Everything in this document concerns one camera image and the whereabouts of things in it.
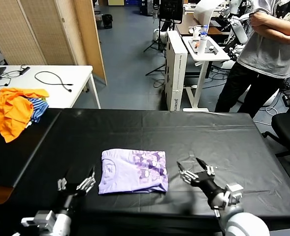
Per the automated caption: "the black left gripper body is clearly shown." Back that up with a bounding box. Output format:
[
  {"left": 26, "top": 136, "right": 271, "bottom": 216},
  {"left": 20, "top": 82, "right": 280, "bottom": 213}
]
[{"left": 60, "top": 188, "right": 86, "bottom": 216}]

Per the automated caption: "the white curved sheet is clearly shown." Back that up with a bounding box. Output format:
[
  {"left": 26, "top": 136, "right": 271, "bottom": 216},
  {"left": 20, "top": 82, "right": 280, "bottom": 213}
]
[{"left": 193, "top": 0, "right": 222, "bottom": 24}]

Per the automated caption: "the thick black cable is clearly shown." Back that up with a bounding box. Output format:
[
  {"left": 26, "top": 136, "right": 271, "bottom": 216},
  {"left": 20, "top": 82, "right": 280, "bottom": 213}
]
[{"left": 33, "top": 71, "right": 73, "bottom": 93}]

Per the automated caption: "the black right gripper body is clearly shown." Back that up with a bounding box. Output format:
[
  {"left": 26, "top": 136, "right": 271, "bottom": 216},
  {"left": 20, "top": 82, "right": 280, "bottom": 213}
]
[{"left": 192, "top": 172, "right": 226, "bottom": 209}]

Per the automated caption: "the tall white cardboard box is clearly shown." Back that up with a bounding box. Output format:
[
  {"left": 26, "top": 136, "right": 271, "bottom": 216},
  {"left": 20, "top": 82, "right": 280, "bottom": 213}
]
[{"left": 163, "top": 30, "right": 188, "bottom": 112}]

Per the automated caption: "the black trash bin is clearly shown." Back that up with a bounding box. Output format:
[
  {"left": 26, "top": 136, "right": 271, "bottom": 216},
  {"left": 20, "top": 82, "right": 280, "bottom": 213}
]
[{"left": 100, "top": 14, "right": 113, "bottom": 30}]

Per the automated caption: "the black tray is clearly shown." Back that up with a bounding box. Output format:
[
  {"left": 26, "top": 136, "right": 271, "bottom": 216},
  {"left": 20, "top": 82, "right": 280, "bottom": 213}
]
[{"left": 188, "top": 39, "right": 218, "bottom": 55}]

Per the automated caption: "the lavender t-shirt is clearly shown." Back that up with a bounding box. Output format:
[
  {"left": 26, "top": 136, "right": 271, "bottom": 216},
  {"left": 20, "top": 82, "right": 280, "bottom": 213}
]
[{"left": 98, "top": 148, "right": 169, "bottom": 195}]

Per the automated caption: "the blue striped garment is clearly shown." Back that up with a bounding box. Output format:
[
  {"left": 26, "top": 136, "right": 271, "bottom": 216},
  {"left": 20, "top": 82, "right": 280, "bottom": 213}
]
[{"left": 26, "top": 97, "right": 49, "bottom": 123}]

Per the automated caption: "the bare person forearm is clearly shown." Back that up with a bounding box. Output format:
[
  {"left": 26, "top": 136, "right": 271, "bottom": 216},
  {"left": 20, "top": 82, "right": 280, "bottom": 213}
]
[{"left": 249, "top": 11, "right": 290, "bottom": 45}]

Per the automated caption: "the white humanoid robot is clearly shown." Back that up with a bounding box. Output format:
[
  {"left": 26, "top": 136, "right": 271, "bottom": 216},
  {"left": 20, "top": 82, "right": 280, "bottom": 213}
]
[{"left": 218, "top": 0, "right": 253, "bottom": 69}]

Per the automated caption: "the white rolling side table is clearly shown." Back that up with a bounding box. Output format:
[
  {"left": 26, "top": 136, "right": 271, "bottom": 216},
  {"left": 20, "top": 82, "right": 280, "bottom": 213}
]
[{"left": 181, "top": 36, "right": 231, "bottom": 113}]

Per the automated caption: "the black monitor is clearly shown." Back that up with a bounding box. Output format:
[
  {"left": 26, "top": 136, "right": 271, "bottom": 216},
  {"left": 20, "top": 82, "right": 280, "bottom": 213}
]
[{"left": 158, "top": 0, "right": 184, "bottom": 24}]

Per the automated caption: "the wooden folding screen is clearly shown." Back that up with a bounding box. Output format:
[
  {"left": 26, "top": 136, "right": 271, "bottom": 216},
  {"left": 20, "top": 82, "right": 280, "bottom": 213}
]
[{"left": 0, "top": 0, "right": 108, "bottom": 86}]

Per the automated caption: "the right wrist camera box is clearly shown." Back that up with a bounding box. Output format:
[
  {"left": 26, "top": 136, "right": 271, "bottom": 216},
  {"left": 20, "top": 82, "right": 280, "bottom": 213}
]
[{"left": 223, "top": 182, "right": 244, "bottom": 205}]

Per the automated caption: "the black plastic table cover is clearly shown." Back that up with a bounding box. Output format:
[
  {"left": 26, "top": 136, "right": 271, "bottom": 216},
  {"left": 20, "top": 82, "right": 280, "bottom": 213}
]
[{"left": 1, "top": 108, "right": 290, "bottom": 233}]

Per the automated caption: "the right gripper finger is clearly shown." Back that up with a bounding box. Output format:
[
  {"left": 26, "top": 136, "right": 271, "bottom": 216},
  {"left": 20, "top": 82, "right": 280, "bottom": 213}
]
[
  {"left": 195, "top": 157, "right": 216, "bottom": 177},
  {"left": 176, "top": 161, "right": 201, "bottom": 185}
]

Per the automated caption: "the white cup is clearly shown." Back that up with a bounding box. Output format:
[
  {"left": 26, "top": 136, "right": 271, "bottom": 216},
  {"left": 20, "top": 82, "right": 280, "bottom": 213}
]
[{"left": 191, "top": 25, "right": 201, "bottom": 40}]

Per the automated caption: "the person in grey t-shirt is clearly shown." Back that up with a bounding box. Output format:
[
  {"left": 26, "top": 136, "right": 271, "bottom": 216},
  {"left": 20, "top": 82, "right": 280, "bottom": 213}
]
[{"left": 215, "top": 0, "right": 290, "bottom": 118}]

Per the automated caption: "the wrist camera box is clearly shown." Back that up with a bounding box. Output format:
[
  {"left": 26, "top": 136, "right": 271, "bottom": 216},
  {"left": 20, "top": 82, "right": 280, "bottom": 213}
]
[
  {"left": 223, "top": 182, "right": 244, "bottom": 205},
  {"left": 20, "top": 210, "right": 57, "bottom": 231}
]

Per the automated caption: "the brown desk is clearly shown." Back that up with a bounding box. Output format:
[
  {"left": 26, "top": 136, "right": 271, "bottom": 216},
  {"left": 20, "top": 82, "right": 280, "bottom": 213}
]
[{"left": 175, "top": 12, "right": 231, "bottom": 36}]

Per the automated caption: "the thin black cable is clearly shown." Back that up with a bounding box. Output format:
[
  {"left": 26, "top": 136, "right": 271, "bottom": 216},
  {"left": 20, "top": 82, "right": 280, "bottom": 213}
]
[{"left": 0, "top": 70, "right": 21, "bottom": 89}]

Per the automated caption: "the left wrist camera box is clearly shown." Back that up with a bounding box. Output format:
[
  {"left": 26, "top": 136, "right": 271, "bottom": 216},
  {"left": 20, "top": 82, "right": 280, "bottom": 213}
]
[{"left": 20, "top": 210, "right": 57, "bottom": 231}]

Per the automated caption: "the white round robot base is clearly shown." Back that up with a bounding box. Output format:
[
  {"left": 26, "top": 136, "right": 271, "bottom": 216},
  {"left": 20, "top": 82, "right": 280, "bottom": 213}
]
[{"left": 152, "top": 28, "right": 168, "bottom": 42}]

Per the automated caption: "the white tumbler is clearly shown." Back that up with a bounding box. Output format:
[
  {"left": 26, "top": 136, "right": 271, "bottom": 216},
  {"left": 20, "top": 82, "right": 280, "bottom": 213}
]
[{"left": 196, "top": 35, "right": 207, "bottom": 57}]

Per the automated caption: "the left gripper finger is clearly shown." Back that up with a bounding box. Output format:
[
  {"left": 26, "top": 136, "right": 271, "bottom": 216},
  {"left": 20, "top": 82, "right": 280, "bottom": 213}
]
[
  {"left": 75, "top": 169, "right": 96, "bottom": 194},
  {"left": 57, "top": 178, "right": 68, "bottom": 192}
]

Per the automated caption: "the orange garment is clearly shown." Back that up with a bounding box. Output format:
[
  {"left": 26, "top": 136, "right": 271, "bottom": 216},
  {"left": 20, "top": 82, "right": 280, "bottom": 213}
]
[{"left": 0, "top": 88, "right": 50, "bottom": 144}]

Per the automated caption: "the black office chair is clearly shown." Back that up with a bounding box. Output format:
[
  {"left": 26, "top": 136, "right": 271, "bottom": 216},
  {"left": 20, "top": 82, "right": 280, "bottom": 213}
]
[{"left": 261, "top": 89, "right": 290, "bottom": 190}]

